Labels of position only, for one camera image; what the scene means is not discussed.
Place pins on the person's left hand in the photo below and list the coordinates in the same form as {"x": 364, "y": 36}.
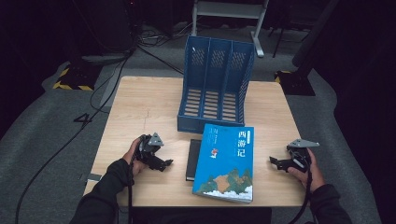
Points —
{"x": 130, "y": 157}

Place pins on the dark slanted pole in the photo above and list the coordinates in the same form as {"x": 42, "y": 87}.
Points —
{"x": 314, "y": 31}

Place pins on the blue plastic file rack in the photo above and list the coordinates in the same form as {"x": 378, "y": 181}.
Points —
{"x": 190, "y": 124}

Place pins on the grey floor tape piece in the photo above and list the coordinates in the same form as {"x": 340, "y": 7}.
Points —
{"x": 93, "y": 177}

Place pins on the black book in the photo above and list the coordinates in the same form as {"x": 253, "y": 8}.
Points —
{"x": 192, "y": 161}

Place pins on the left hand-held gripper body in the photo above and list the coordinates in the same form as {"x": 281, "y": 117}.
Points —
{"x": 149, "y": 149}

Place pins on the white metal stand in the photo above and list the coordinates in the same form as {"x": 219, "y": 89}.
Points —
{"x": 230, "y": 9}

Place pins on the person's right hand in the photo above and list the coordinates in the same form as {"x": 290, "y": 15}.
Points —
{"x": 314, "y": 177}

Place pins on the dark equipment case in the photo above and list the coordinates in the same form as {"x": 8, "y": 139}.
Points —
{"x": 109, "y": 25}

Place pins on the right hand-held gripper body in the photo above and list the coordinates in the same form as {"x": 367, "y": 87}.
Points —
{"x": 300, "y": 155}

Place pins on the blue illustrated book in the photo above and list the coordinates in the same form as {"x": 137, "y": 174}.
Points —
{"x": 224, "y": 168}

